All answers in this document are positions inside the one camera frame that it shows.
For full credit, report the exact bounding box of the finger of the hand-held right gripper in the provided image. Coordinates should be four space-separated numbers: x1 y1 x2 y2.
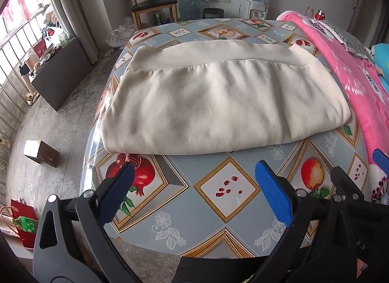
372 148 389 178
330 166 366 202

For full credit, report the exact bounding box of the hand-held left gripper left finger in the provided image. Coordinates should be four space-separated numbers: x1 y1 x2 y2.
33 161 136 283

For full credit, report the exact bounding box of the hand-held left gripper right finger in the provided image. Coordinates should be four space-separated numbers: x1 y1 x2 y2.
255 160 358 283

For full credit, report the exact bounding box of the cream zip jacket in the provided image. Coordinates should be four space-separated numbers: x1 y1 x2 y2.
100 38 354 155

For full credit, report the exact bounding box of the fruit print tablecloth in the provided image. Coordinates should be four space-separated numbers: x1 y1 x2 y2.
79 18 389 260

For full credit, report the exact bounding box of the brown cardboard box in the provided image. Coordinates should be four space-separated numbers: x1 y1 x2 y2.
23 140 60 168

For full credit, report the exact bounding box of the pink floral blanket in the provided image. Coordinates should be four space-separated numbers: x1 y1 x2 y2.
277 11 389 211

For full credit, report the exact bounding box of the red gift bag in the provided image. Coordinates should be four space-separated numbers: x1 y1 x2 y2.
0 199 41 251

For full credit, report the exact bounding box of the light blue plush pillow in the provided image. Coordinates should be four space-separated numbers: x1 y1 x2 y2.
371 43 389 77

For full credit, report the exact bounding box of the dark grey cabinet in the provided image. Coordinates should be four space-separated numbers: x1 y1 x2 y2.
30 37 93 112

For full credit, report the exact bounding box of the grey lace cloth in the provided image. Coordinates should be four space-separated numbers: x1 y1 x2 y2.
321 20 375 59

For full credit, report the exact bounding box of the grey door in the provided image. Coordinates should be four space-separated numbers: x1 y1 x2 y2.
346 0 384 38

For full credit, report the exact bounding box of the white plastic bag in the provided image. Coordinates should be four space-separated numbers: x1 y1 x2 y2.
106 17 136 48

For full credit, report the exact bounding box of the small red box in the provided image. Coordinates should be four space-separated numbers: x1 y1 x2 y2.
33 41 48 58

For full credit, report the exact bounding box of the window railing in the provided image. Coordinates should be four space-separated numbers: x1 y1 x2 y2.
0 12 41 150

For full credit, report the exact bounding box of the white water dispenser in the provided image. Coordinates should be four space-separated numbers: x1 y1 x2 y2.
244 1 270 21

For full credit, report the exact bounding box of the black trash bin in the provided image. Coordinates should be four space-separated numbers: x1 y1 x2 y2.
202 8 226 20

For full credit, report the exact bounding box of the beige curtain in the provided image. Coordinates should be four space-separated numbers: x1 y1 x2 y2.
45 0 101 65

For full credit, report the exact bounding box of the wooden chair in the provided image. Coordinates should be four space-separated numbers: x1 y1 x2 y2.
125 0 179 30

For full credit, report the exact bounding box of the empty clear water jug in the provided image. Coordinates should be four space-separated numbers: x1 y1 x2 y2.
179 0 202 23

